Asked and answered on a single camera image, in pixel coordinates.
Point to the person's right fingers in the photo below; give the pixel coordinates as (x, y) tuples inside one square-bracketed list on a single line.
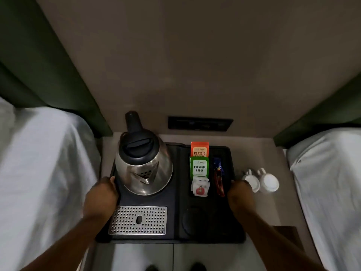
[(239, 183)]

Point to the white sachets with red print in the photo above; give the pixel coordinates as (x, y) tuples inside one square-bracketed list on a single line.
[(200, 189)]

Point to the perforated metal drip grate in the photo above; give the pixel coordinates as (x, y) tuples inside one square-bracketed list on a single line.
[(137, 220)]

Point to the person's left fingers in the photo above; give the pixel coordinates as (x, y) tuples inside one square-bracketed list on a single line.
[(109, 180)]

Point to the person's right black shoe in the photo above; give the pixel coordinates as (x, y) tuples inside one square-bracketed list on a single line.
[(198, 266)]

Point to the green tea bag packet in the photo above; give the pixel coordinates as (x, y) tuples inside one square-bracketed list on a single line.
[(199, 167)]

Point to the red stick sachets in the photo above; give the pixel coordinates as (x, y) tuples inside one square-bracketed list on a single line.
[(219, 183)]

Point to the person's left black shoe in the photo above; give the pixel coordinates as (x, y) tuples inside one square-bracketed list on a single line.
[(152, 268)]

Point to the blue sachets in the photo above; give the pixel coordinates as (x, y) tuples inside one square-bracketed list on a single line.
[(217, 164)]

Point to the person's right forearm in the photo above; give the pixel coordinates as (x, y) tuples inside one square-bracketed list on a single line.
[(270, 239)]

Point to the white ceramic cup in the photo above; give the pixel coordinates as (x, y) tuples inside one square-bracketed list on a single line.
[(269, 183), (252, 182)]

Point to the green padded headboard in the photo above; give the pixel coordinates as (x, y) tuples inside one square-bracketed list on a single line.
[(327, 118), (42, 59)]

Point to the orange tea bag packet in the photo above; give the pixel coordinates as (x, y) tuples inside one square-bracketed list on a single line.
[(199, 149)]

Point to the person's right hand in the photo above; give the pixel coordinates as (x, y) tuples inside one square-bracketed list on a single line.
[(239, 197)]

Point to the stainless steel electric kettle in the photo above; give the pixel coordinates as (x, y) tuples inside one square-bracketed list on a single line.
[(143, 166)]

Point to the black wall socket panel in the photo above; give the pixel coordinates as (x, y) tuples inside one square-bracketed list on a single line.
[(200, 123)]

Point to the person's left hand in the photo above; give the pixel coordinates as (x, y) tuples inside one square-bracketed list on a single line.
[(100, 198)]

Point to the person's black shoe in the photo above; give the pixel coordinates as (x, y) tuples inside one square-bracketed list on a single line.
[(152, 268), (198, 266)]

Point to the person's left forearm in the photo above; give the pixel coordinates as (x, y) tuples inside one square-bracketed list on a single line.
[(70, 242)]

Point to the black plastic tray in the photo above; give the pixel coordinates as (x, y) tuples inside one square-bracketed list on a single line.
[(180, 220)]

